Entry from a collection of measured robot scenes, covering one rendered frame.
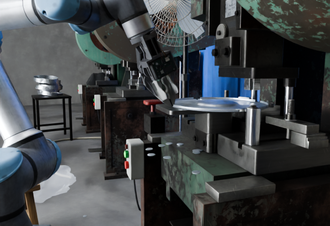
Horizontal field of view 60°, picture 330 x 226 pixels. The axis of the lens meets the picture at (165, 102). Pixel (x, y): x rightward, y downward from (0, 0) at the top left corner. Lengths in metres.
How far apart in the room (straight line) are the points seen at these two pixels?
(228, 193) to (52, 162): 0.52
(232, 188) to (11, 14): 0.59
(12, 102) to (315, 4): 0.77
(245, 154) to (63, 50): 6.83
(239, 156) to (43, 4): 0.56
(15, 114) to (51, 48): 6.49
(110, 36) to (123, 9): 1.38
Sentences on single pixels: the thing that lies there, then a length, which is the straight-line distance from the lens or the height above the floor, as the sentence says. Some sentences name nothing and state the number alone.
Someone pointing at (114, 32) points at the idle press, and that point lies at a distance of 2.11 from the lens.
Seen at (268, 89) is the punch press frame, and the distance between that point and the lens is 1.15.
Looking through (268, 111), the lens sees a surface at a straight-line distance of 0.88.
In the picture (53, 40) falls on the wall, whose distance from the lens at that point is 7.38.
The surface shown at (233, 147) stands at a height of 0.69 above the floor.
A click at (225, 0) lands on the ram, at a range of 0.94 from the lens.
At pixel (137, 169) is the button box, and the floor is 0.53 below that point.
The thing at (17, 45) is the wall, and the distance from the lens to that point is 7.44.
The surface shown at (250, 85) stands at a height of 0.84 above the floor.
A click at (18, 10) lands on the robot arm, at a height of 1.01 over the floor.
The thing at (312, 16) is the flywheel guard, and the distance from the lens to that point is 0.51.
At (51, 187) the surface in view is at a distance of 2.10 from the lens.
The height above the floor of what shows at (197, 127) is 0.71.
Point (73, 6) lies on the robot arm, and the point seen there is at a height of 1.01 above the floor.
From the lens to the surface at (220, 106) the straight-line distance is 0.80.
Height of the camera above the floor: 0.89
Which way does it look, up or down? 7 degrees down
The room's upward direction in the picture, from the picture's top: straight up
